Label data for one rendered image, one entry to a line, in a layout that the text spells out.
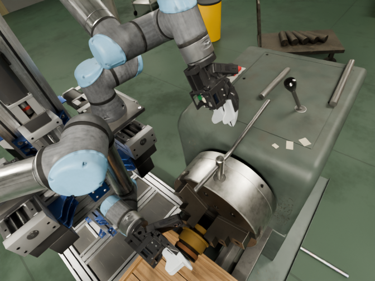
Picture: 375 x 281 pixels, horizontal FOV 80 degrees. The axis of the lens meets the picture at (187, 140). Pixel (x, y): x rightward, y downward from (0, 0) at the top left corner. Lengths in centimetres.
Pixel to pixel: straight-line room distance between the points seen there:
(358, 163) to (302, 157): 181
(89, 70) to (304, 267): 173
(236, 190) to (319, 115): 37
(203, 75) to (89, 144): 31
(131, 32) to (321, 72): 72
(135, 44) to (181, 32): 11
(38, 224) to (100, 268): 92
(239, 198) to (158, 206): 123
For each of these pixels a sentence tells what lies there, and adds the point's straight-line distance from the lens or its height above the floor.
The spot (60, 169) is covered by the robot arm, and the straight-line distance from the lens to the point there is 54.
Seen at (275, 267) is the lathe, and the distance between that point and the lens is 129.
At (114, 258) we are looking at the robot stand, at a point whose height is 21.
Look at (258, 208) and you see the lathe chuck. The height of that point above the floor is 118.
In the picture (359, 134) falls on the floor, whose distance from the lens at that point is 274.
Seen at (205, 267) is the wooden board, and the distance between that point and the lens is 91.
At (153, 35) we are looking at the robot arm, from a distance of 59.
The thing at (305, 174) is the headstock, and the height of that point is 124.
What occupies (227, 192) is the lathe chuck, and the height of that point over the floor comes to 123.
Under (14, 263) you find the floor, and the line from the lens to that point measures 243.
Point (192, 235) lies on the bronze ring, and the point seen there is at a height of 112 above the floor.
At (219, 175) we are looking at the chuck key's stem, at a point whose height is 126.
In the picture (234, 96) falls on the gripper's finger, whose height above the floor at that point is 142.
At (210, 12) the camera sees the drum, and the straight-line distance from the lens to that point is 405.
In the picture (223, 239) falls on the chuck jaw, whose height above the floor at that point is 112.
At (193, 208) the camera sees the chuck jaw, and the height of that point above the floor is 114.
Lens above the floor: 177
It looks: 47 degrees down
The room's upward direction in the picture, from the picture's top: 11 degrees counter-clockwise
